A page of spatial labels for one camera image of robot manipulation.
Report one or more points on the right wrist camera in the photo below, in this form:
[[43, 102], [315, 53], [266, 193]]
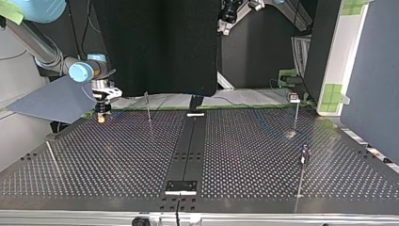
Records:
[[108, 93]]

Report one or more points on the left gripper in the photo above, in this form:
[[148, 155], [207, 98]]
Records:
[[230, 11]]

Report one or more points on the metal post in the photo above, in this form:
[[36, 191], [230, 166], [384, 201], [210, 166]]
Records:
[[302, 175], [296, 111], [148, 108], [54, 158]]

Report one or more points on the grey board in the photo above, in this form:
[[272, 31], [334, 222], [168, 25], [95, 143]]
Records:
[[53, 100]]

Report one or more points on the black panel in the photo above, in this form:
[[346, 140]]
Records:
[[160, 47]]

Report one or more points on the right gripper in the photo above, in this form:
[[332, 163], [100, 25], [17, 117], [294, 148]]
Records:
[[102, 106]]

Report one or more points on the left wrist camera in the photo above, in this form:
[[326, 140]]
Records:
[[226, 27]]

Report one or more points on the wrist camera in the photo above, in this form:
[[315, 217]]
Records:
[[108, 93], [226, 27]]

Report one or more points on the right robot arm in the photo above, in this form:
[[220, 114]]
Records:
[[34, 40]]

